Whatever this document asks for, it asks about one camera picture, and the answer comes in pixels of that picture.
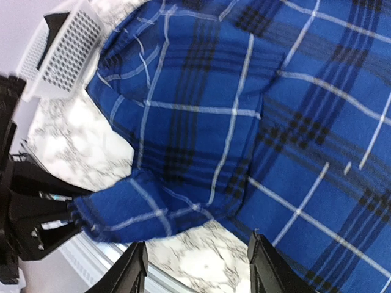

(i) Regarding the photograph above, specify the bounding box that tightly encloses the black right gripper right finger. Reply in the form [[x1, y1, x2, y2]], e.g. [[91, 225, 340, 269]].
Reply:
[[247, 231, 314, 293]]

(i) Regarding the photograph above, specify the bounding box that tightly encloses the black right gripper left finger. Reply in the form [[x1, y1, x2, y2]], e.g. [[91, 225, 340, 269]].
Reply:
[[87, 242, 148, 293]]

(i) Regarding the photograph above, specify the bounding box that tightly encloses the blue plaid long sleeve shirt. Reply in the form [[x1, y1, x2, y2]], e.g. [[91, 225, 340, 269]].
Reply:
[[68, 1, 390, 292]]

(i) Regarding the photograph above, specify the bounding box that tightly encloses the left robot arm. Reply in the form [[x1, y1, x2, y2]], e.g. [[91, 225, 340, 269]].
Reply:
[[1, 76, 91, 284]]

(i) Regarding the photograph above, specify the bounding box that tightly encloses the white plastic basket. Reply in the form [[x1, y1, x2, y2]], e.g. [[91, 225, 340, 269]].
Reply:
[[16, 1, 104, 102]]

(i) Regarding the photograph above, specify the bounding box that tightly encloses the black shirt in basket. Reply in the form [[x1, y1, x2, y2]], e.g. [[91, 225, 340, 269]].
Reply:
[[36, 12, 70, 70]]

